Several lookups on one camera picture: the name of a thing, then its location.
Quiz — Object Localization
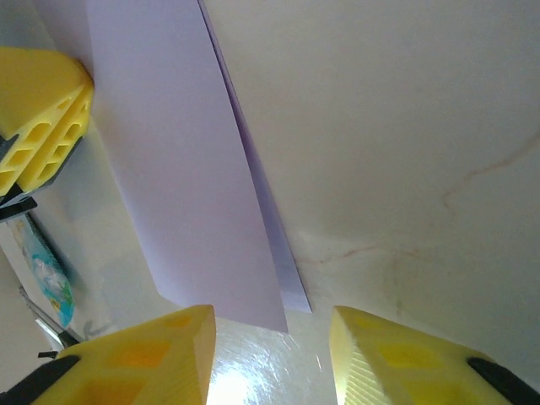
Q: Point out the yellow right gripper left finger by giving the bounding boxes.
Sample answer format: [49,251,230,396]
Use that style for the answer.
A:
[12,304,216,405]

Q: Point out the blue snack packet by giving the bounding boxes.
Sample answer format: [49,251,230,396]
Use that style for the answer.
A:
[19,217,76,328]

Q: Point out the lavender paper sheet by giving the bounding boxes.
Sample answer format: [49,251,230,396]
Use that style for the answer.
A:
[33,0,313,334]

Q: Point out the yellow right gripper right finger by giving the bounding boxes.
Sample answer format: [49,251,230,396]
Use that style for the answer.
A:
[328,305,540,405]

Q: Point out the aluminium table side rail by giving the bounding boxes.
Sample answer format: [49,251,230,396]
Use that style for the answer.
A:
[16,284,84,351]

